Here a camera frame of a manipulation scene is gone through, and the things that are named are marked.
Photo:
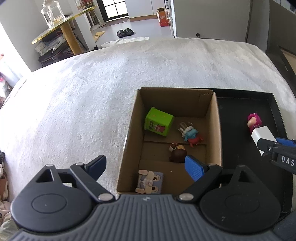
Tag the white cabinet wall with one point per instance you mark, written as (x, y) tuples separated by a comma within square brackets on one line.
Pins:
[(221, 20)]

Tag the dark framed board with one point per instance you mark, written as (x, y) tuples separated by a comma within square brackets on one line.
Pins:
[(281, 37)]

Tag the pink haired figurine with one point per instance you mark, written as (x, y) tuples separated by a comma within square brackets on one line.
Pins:
[(254, 121)]

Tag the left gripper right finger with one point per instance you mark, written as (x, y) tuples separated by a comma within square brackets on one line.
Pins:
[(214, 184)]

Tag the black tray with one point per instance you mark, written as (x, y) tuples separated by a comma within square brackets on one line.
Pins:
[(238, 146)]

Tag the clear glass jar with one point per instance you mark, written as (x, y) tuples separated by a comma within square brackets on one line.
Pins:
[(52, 13)]

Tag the white charger plug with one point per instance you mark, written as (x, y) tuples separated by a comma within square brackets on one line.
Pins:
[(262, 133)]

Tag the grey bunny block toy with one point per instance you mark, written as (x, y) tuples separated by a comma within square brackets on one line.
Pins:
[(149, 182)]

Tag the orange cardboard box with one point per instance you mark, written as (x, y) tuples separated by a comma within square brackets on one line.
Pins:
[(163, 17)]

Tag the black slippers pair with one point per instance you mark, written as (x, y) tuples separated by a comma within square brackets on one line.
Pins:
[(125, 33)]

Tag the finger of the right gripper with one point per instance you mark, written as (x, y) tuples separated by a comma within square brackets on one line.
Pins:
[(282, 145)]

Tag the brown cardboard box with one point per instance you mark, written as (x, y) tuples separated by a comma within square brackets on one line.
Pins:
[(150, 151)]

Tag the green hexagonal box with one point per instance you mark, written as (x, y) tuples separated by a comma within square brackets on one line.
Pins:
[(158, 122)]

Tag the blue and red figurine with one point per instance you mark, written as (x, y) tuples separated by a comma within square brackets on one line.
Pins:
[(190, 134)]

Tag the white floor towel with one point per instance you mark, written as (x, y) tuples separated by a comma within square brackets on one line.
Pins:
[(123, 41)]

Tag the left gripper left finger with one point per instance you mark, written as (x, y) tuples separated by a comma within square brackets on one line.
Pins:
[(82, 176)]

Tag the round gold-edged table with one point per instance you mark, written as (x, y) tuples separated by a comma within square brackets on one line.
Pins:
[(67, 31)]

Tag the brown haired figurine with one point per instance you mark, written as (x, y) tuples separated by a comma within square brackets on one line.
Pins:
[(178, 153)]

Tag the white bed blanket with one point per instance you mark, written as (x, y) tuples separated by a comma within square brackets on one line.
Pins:
[(76, 109)]

